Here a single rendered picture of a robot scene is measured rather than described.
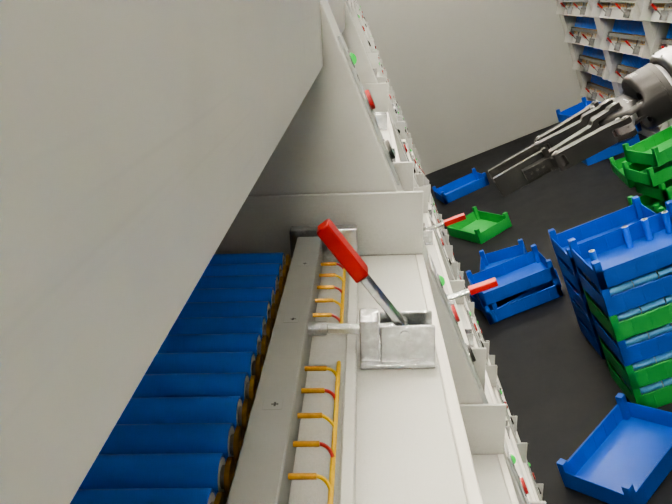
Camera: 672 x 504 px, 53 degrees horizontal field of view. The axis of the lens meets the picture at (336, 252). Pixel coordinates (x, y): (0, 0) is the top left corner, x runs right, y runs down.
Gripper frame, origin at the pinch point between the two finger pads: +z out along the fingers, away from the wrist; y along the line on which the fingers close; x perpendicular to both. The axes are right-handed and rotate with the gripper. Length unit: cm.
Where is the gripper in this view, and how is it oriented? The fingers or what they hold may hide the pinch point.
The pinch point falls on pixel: (518, 170)
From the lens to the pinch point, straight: 92.4
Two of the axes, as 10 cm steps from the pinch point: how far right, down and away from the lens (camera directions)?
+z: -8.4, 4.8, 2.3
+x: 5.3, 8.0, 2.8
